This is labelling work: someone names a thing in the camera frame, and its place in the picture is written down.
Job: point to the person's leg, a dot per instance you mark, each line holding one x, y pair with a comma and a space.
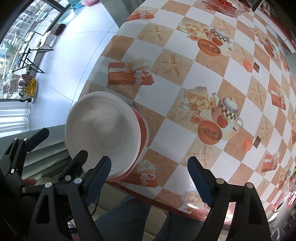
124, 220
182, 229

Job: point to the person's left leg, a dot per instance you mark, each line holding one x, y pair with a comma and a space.
124, 220

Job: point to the teal basin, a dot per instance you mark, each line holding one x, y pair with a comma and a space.
76, 2

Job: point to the checkered printed tablecloth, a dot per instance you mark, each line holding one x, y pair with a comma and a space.
185, 46

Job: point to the person's right leg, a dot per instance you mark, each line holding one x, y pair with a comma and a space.
182, 229

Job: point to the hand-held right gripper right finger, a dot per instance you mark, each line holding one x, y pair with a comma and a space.
198, 183

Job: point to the white box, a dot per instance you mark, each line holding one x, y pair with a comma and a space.
48, 39

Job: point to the white pleated curtain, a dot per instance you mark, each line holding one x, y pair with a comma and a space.
13, 118

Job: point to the beige seat cushion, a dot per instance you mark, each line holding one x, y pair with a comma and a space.
113, 193

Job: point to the dark red item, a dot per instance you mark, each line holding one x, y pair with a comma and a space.
60, 29

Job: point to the pink container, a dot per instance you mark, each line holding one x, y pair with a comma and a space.
91, 2

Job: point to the light blue basin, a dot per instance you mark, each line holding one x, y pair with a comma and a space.
66, 16

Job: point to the white round plate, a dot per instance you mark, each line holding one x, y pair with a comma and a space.
104, 125

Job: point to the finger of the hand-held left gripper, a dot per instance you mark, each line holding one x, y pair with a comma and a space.
37, 139
76, 162

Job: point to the black metal stand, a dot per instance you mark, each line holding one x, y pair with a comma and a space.
41, 49

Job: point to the yellow item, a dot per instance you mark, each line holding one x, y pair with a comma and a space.
31, 87

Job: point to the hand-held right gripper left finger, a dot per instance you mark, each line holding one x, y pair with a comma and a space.
99, 178

